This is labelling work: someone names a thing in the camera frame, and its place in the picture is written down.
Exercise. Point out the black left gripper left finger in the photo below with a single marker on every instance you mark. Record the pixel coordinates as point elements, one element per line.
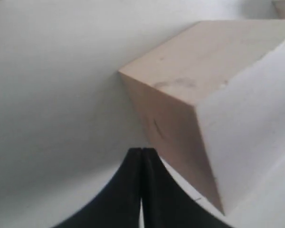
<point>118,204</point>

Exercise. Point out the medium wooden cube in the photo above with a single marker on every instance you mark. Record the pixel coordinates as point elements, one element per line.
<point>279,5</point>

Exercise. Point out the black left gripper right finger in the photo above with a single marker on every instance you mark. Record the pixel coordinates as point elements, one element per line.
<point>165,204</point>

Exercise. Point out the large wooden cube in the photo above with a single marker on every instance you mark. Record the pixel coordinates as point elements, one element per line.
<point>212,103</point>

